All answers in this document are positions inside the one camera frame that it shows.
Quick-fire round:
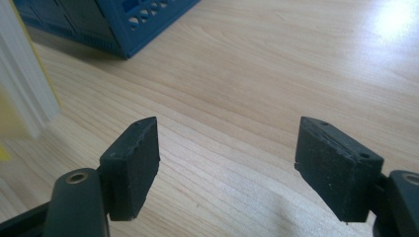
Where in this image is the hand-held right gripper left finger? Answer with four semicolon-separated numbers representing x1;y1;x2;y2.
99;116;162;222

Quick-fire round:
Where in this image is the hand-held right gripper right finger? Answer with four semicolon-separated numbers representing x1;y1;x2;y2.
293;116;385;223

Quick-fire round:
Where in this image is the yellow paperback book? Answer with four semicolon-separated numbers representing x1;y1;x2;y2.
0;0;62;163

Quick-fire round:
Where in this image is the blue plastic file rack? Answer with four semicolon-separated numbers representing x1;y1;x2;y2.
12;0;203;60

